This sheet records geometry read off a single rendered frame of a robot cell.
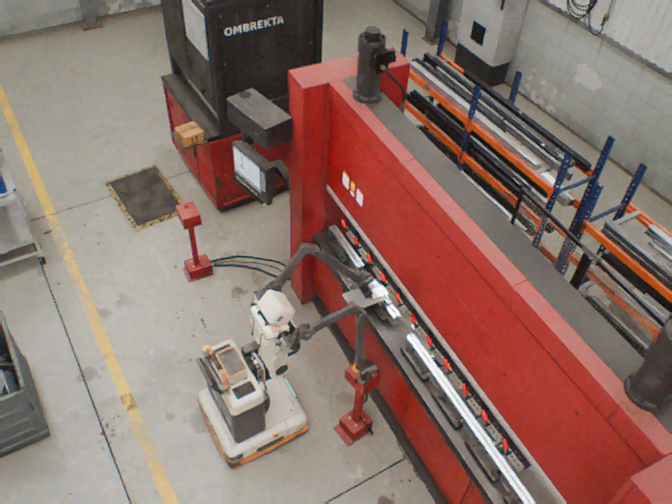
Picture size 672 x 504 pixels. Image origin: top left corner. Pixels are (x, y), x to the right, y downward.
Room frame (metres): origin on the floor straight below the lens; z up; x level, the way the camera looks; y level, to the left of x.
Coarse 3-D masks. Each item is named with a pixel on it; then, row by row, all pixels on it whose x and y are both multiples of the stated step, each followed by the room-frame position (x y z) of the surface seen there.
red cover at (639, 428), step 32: (352, 96) 3.71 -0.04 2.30; (384, 128) 3.37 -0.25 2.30; (384, 160) 3.19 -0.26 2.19; (416, 160) 3.07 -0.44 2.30; (416, 192) 2.87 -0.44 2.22; (448, 224) 2.59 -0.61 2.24; (480, 256) 2.34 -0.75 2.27; (512, 288) 2.11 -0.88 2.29; (544, 320) 1.91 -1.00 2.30; (576, 352) 1.74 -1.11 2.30; (608, 384) 1.58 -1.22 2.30; (608, 416) 1.49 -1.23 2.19; (640, 416) 1.43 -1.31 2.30; (640, 448) 1.33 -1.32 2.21
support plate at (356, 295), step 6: (372, 288) 3.17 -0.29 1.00; (342, 294) 3.09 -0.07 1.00; (348, 294) 3.10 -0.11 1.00; (354, 294) 3.10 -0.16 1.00; (360, 294) 3.10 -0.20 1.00; (348, 300) 3.04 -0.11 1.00; (354, 300) 3.04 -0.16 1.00; (360, 300) 3.05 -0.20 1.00; (366, 300) 3.05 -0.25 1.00; (372, 300) 3.05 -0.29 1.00; (378, 300) 3.06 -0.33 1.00; (366, 306) 3.00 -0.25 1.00
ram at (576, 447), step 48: (336, 144) 3.77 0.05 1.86; (336, 192) 3.73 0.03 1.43; (384, 192) 3.18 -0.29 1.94; (384, 240) 3.12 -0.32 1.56; (432, 240) 2.70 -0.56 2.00; (432, 288) 2.62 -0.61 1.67; (480, 288) 2.30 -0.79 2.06; (480, 336) 2.21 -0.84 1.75; (528, 336) 1.97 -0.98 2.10; (480, 384) 2.11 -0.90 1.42; (528, 384) 1.87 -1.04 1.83; (576, 384) 1.68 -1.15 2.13; (528, 432) 1.76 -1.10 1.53; (576, 432) 1.57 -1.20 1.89; (576, 480) 1.46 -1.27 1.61; (624, 480) 1.32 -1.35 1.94
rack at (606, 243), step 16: (640, 176) 3.87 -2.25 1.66; (592, 192) 3.64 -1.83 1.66; (592, 208) 3.61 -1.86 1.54; (624, 208) 3.87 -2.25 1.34; (656, 224) 3.63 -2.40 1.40; (608, 240) 3.43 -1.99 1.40; (576, 256) 3.59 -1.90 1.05; (624, 256) 3.28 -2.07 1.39; (560, 272) 3.63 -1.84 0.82; (592, 272) 3.43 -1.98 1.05; (640, 272) 3.15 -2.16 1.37; (608, 288) 3.28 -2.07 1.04; (656, 288) 3.02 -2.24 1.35; (640, 320) 3.00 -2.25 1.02; (656, 336) 2.88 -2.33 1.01
